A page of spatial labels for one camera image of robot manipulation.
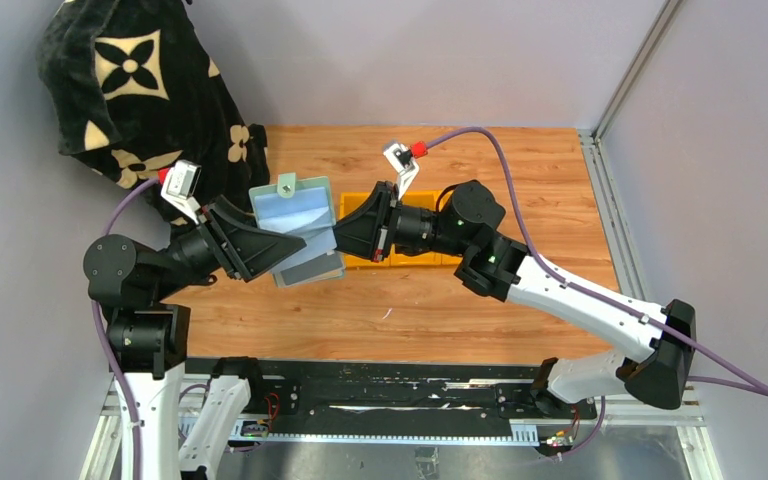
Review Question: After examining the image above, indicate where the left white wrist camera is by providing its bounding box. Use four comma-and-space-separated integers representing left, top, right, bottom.
158, 160, 201, 225

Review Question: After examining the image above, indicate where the middle yellow plastic bin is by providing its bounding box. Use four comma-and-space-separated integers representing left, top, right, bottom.
389, 190, 442, 267

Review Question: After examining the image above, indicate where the black floral patterned blanket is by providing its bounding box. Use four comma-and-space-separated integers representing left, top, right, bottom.
36, 1, 270, 234

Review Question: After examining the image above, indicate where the aluminium frame rail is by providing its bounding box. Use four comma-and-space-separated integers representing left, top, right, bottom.
577, 0, 684, 299

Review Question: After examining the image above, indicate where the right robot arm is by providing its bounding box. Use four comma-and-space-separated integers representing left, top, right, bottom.
334, 180, 695, 410

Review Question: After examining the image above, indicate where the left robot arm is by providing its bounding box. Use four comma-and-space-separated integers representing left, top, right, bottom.
83, 199, 305, 479

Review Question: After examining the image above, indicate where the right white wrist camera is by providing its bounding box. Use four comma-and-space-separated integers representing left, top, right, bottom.
382, 141, 420, 200

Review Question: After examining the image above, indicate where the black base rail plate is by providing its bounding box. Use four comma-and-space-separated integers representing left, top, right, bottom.
185, 358, 599, 440

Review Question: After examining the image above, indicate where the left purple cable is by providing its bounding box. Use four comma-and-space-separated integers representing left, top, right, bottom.
90, 168, 173, 480

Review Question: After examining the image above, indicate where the green leather card holder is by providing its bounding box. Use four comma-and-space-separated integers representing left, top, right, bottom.
249, 173, 346, 288

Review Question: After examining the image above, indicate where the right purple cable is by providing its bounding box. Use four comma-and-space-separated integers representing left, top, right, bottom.
420, 127, 768, 458

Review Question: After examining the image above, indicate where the left yellow plastic bin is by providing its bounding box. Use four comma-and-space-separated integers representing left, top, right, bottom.
334, 188, 395, 265

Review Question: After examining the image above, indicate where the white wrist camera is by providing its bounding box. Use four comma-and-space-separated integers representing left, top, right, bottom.
158, 160, 201, 225
382, 141, 420, 200

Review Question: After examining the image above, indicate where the right yellow plastic bin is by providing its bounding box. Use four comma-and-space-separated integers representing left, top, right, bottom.
437, 185, 461, 266

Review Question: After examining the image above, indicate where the purple cable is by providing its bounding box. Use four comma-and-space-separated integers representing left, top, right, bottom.
420, 127, 768, 458
90, 168, 173, 480

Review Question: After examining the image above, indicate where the yellow plastic bin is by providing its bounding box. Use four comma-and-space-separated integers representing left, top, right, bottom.
437, 185, 461, 266
389, 190, 442, 267
334, 188, 395, 265

